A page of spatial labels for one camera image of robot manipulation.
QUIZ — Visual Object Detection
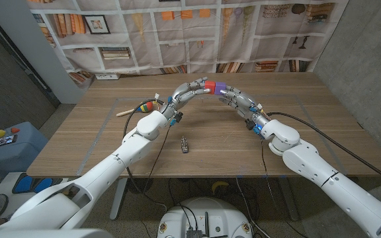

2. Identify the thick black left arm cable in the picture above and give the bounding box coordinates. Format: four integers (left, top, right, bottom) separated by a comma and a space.
123, 98, 169, 214

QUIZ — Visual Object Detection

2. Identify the blue foot pedal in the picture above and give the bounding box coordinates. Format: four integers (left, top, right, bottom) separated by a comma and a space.
13, 174, 34, 194
33, 178, 54, 194

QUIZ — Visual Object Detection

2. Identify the yellow curved object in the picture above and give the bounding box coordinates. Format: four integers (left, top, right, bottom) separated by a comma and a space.
211, 180, 230, 195

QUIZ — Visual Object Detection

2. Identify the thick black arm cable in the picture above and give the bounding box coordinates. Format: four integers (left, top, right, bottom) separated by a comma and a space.
267, 111, 381, 190
123, 98, 169, 214

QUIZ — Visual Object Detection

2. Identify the purple magnetic cube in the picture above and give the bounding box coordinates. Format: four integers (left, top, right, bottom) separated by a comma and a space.
214, 81, 228, 95

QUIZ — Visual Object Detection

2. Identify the black round floor object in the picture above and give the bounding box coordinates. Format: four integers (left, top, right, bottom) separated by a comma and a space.
126, 177, 154, 194

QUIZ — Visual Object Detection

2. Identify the printed bookshelf backdrop cloth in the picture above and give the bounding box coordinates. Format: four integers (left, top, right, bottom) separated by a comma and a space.
26, 0, 349, 76

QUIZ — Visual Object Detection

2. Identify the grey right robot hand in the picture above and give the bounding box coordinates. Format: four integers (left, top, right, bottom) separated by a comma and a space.
218, 85, 271, 128

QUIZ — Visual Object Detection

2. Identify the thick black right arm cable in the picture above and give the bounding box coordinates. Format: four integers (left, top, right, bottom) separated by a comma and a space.
267, 111, 381, 190

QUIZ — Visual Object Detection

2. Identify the white table leg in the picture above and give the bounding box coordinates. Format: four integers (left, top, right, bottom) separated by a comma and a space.
109, 177, 128, 221

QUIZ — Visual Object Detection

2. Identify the blue-grey padded stool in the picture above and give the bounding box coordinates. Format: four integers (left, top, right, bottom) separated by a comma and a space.
0, 121, 49, 176

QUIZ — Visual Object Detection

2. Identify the white power strip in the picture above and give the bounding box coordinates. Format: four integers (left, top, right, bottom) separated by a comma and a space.
94, 73, 121, 81

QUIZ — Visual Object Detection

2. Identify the smartphone with lit screen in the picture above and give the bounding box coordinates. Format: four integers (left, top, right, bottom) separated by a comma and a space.
0, 134, 18, 149

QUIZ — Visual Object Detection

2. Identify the red magnetic cube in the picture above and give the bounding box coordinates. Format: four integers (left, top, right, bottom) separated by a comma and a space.
204, 80, 217, 95

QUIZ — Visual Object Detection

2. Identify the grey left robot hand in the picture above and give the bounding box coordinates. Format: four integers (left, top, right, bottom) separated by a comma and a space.
159, 77, 211, 120

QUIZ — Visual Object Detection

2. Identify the white robot torso base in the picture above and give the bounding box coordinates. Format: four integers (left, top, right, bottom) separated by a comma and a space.
157, 197, 253, 238

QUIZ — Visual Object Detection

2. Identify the grey table leg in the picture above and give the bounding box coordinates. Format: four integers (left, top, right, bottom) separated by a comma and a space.
278, 177, 300, 221

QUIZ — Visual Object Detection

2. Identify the colourful wooden maraca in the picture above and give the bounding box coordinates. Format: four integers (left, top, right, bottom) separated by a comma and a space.
116, 101, 155, 118

